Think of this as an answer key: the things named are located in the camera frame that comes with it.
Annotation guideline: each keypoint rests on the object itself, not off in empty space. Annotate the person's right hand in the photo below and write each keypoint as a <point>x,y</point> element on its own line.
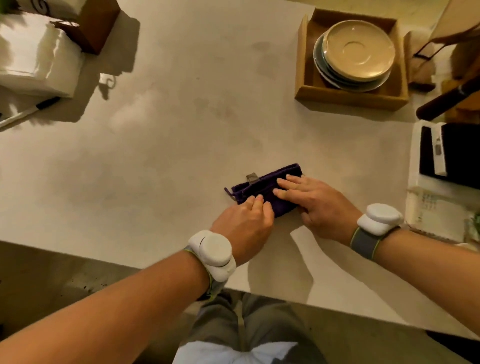
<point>322,208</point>

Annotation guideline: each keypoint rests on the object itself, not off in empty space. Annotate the person's left hand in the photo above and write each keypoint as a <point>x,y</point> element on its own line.
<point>242,228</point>

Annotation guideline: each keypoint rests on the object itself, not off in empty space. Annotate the person's left middle finger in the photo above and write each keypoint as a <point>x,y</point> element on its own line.
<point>258,203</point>

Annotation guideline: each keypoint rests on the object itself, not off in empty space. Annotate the person's right middle finger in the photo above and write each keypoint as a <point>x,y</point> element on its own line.
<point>294,183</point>

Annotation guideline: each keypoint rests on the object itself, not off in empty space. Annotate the person's right thumb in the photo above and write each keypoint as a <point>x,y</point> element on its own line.
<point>306,218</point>

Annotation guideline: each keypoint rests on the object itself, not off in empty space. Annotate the purple fabric pouch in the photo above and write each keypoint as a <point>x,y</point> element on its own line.
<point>262,187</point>

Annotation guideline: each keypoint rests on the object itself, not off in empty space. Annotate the person's left forearm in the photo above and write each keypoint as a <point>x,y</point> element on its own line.
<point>112,311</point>

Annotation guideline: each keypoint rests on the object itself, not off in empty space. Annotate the person's right forearm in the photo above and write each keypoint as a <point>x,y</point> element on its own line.
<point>431,262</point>

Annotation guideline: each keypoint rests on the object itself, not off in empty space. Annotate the white left wrist tracker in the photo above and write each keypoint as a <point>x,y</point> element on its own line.
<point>212,253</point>

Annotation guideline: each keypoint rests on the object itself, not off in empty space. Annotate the white wrist tracker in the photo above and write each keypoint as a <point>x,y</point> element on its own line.
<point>212,253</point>
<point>375,225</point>

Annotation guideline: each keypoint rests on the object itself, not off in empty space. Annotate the white right wrist tracker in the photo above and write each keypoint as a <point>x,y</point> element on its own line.
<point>375,225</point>

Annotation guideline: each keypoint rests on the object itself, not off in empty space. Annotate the grey ceramic saucer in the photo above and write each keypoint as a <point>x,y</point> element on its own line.
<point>337,80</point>

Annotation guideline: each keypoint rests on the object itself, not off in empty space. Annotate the person's grey trousers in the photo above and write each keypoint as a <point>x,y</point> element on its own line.
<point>255,322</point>

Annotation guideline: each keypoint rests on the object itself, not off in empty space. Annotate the printed paper sheet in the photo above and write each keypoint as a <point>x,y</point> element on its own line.
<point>437,215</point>

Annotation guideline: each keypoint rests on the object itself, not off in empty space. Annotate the wooden tray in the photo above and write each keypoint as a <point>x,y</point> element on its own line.
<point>350,60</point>

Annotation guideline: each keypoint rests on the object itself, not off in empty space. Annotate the beige ceramic saucer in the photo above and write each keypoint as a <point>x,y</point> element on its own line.
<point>358,50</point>

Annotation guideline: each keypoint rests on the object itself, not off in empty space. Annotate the white box with black insert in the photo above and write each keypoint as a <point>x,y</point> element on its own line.
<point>446,157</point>

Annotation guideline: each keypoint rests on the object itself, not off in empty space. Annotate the person's white shirt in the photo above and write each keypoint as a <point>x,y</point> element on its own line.
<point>232,353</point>

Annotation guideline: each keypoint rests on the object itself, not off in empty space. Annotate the wooden chair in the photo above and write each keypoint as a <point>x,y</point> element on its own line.
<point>450,56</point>

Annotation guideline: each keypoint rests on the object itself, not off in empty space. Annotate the white pen with black cap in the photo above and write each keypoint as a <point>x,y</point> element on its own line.
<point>28,110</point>

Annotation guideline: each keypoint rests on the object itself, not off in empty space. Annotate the brown cardboard box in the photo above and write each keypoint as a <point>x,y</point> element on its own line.
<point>88,22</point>

